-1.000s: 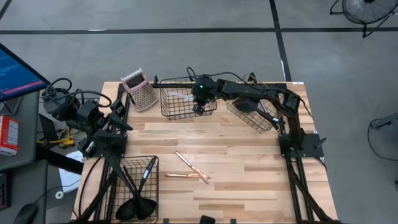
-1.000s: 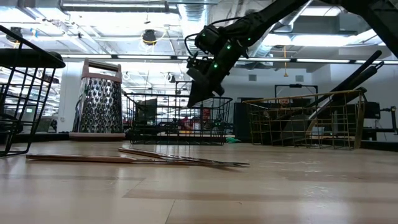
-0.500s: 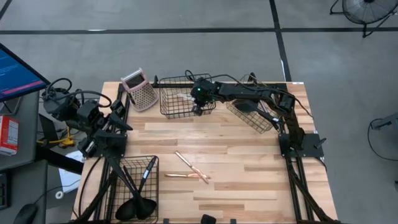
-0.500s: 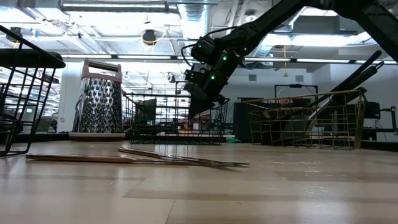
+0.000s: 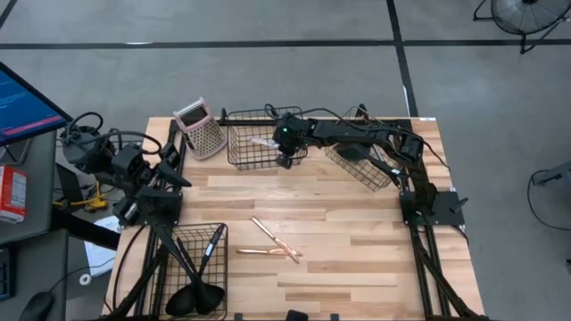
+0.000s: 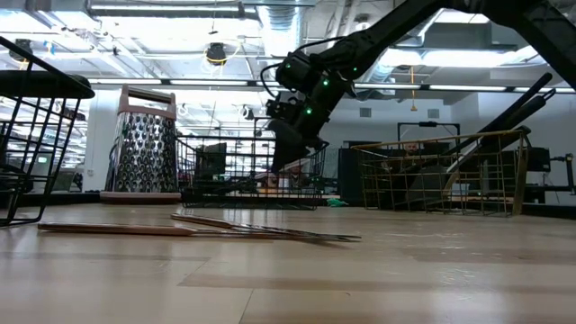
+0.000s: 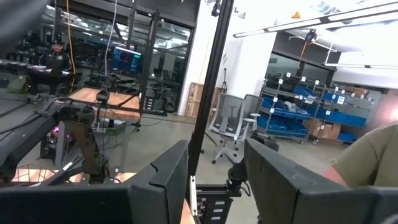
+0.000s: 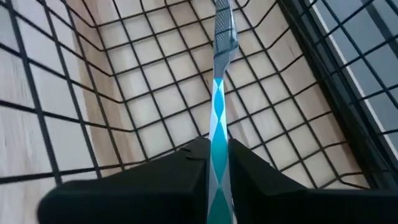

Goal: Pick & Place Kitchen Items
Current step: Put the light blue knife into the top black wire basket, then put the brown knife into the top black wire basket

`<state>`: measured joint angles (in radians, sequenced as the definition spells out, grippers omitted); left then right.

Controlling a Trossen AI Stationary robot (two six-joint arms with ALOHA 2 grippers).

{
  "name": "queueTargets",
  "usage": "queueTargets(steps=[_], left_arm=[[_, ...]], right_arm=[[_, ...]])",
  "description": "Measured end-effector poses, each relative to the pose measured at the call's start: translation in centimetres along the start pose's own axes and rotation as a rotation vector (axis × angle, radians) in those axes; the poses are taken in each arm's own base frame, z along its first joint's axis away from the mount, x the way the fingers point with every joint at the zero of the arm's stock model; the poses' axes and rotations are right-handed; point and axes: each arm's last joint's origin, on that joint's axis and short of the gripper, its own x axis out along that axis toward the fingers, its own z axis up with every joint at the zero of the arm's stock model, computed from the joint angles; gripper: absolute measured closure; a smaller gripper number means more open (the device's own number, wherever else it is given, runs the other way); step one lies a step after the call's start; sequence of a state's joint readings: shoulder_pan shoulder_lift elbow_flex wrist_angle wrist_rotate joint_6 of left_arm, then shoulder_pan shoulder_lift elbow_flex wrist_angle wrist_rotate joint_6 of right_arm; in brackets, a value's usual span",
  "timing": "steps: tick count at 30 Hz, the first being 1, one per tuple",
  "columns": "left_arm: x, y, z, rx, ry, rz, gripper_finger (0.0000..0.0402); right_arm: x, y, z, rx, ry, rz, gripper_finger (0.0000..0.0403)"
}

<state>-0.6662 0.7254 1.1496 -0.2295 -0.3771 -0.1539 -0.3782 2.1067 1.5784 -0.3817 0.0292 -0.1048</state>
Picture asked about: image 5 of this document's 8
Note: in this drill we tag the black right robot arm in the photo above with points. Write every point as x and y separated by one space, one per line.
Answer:
352 131

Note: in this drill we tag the black rounded object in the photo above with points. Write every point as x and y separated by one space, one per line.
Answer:
296 315

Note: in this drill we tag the black nylon ladle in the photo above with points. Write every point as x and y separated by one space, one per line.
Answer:
209 299
178 303

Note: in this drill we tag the black solid turner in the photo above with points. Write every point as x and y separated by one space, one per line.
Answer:
350 153

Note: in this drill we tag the white tape roll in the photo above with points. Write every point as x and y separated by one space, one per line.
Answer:
85 279

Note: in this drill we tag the black frame bracket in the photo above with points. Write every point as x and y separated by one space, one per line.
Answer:
362 110
224 117

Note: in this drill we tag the black desk leg bar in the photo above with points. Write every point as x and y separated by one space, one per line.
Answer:
85 229

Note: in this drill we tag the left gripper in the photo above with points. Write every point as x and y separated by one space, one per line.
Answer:
131 165

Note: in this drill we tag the white paper sheet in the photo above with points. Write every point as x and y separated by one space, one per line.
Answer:
100 258

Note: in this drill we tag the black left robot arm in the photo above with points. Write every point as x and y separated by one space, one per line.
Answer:
87 151

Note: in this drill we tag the grey monitor stand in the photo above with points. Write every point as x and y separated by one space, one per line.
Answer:
15 153

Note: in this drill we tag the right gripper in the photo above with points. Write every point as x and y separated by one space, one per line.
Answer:
290 131

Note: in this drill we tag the grey chair base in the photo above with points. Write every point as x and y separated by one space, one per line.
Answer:
555 174

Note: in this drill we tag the computer monitor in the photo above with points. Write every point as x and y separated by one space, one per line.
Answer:
22 107

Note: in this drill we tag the rose gold knife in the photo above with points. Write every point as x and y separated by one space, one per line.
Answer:
272 238
254 252

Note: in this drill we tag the black floor fan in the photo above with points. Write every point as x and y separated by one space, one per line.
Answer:
526 15

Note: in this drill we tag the red cardboard box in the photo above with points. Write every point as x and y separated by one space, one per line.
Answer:
11 194

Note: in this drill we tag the pink box grater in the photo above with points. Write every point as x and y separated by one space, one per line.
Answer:
205 138

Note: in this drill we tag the black computer mouse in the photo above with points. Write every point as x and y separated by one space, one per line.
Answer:
38 307

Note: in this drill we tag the grey desk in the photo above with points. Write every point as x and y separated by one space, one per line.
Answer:
31 258

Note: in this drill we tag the black keyboard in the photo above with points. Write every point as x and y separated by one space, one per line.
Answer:
4 274

